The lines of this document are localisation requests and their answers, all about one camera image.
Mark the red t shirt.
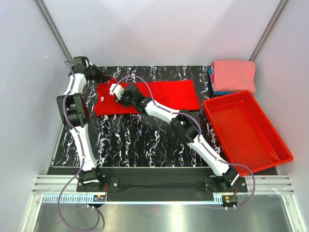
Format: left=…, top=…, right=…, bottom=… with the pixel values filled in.
left=94, top=78, right=201, bottom=117

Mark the black marble pattern mat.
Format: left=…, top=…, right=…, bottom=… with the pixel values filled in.
left=47, top=65, right=230, bottom=168

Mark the red plastic bin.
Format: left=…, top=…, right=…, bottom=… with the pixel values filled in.
left=203, top=90, right=294, bottom=176

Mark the purple cable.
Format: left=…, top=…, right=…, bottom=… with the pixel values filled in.
left=56, top=60, right=105, bottom=230
left=115, top=75, right=255, bottom=209

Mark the right aluminium frame post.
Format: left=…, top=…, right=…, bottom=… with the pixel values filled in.
left=249, top=0, right=290, bottom=61

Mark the grey slotted cable duct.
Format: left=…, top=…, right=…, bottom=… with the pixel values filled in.
left=43, top=193, right=237, bottom=204

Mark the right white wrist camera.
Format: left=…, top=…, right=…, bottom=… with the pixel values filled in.
left=109, top=84, right=125, bottom=100

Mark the aluminium frame post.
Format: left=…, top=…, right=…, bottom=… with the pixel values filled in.
left=249, top=0, right=290, bottom=61
left=34, top=0, right=74, bottom=68

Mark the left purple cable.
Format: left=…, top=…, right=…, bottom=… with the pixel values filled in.
left=56, top=60, right=105, bottom=230

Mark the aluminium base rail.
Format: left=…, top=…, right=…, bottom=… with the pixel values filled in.
left=32, top=175, right=294, bottom=195

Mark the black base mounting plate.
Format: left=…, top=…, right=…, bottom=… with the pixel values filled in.
left=76, top=166, right=248, bottom=194

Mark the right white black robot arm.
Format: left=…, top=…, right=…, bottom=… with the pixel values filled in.
left=111, top=84, right=239, bottom=188

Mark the left aluminium frame post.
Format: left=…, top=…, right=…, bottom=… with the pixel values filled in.
left=34, top=0, right=74, bottom=68

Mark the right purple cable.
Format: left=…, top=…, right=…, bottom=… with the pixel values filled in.
left=115, top=75, right=255, bottom=209

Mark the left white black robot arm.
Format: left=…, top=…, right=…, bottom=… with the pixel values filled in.
left=56, top=56, right=111, bottom=192

